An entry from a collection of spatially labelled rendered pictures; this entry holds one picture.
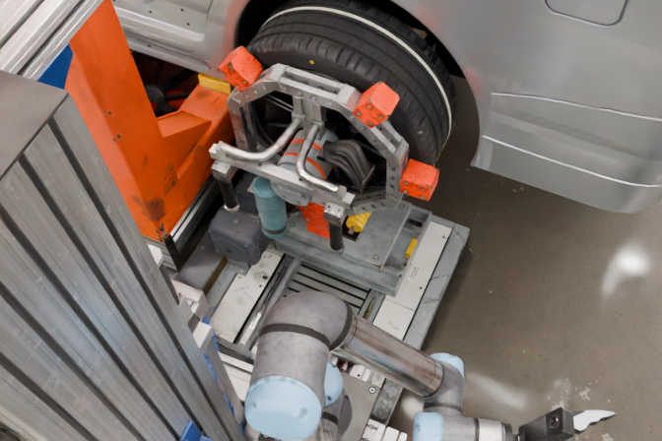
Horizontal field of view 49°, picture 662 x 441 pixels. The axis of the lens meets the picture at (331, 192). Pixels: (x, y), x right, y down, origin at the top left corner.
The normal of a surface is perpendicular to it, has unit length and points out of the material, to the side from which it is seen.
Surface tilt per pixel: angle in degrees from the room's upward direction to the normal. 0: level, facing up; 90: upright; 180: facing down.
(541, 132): 90
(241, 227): 0
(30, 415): 90
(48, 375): 90
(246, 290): 0
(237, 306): 0
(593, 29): 90
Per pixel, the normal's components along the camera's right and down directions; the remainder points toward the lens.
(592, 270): -0.04, -0.56
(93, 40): 0.90, 0.33
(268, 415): -0.14, 0.75
